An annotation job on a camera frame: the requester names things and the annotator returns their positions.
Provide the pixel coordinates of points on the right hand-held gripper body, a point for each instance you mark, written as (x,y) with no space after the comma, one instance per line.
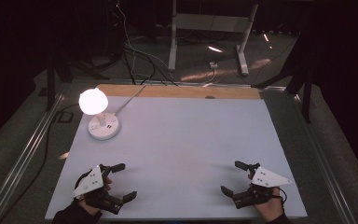
(268,179)

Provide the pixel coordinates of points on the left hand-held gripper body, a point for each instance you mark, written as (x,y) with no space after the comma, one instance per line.
(90,183)

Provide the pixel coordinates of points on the white round table lamp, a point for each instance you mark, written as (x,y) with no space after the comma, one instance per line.
(102,126)

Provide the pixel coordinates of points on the person's left hand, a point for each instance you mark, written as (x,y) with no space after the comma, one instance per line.
(90,211)

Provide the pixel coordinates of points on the person's right hand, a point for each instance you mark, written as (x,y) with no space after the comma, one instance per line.
(272,210)

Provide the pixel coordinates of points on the pale grey table mat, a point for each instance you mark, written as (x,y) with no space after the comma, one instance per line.
(180,155)

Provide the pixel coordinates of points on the white plug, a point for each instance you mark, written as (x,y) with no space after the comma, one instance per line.
(213,65)

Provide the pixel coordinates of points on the black stand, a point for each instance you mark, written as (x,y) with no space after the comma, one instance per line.
(304,81)
(51,84)

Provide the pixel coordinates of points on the metal floor rail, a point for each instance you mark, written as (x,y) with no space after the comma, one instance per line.
(21,158)
(326,165)

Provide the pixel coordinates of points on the white metal stand frame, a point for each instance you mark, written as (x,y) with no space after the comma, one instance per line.
(209,22)

